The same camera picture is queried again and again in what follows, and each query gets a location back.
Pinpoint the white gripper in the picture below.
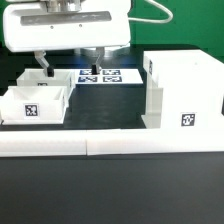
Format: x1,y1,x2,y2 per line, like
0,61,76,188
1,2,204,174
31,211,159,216
3,0,131,77

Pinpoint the white front drawer tray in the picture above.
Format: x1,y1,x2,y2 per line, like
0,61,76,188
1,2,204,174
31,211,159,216
0,86,68,125

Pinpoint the white drawer tray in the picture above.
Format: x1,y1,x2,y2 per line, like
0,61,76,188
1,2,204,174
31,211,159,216
16,69,75,97
0,86,68,125

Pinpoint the white drawer cabinet box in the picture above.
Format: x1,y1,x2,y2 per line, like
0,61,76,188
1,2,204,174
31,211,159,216
142,50,224,130

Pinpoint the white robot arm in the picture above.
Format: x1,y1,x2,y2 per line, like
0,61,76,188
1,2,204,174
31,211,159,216
3,0,131,77

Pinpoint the white rear drawer tray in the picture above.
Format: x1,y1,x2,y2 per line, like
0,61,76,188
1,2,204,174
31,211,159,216
16,69,75,97

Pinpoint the white marker tag sheet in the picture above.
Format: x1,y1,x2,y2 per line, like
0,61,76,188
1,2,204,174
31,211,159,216
75,69,143,85

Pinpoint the white front wall bar right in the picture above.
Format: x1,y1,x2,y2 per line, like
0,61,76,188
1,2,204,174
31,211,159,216
86,129,224,155

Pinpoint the white wall bar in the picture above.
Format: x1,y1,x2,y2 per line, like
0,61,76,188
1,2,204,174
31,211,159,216
86,129,224,155
0,131,87,157

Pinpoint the white front wall bar left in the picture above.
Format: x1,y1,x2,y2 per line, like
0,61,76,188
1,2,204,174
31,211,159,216
0,131,87,157

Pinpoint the white thin cable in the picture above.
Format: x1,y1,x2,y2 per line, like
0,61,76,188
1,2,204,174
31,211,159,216
127,0,174,25

